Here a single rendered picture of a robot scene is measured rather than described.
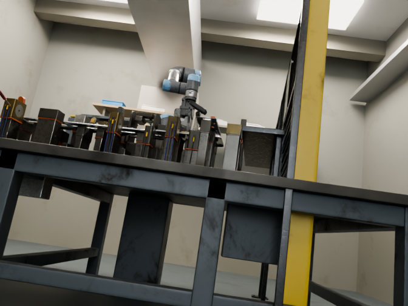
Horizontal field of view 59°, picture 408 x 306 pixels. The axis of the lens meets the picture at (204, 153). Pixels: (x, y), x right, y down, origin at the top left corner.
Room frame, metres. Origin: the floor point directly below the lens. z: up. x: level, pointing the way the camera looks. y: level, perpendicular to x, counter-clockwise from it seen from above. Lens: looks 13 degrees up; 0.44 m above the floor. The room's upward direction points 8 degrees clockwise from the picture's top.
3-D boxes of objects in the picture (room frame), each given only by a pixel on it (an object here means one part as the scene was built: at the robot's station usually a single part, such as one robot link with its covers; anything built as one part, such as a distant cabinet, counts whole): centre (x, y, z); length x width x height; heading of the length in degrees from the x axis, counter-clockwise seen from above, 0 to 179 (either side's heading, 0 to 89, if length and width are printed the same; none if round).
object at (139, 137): (2.16, 0.38, 0.84); 0.12 x 0.05 x 0.29; 171
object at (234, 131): (1.94, -0.15, 0.88); 0.08 x 0.08 x 0.36; 81
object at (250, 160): (2.24, -0.36, 1.02); 0.90 x 0.22 x 0.03; 171
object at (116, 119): (2.00, 0.53, 0.87); 0.12 x 0.07 x 0.35; 171
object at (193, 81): (2.07, 0.13, 1.33); 0.09 x 0.08 x 0.11; 6
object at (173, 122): (1.91, 0.19, 0.87); 0.12 x 0.07 x 0.35; 171
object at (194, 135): (1.90, 0.06, 0.84); 0.12 x 0.07 x 0.28; 171
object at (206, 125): (1.72, 0.01, 0.84); 0.05 x 0.05 x 0.29; 81
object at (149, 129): (1.97, 0.32, 0.84); 0.10 x 0.05 x 0.29; 171
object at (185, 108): (2.07, 0.14, 1.17); 0.09 x 0.08 x 0.12; 81
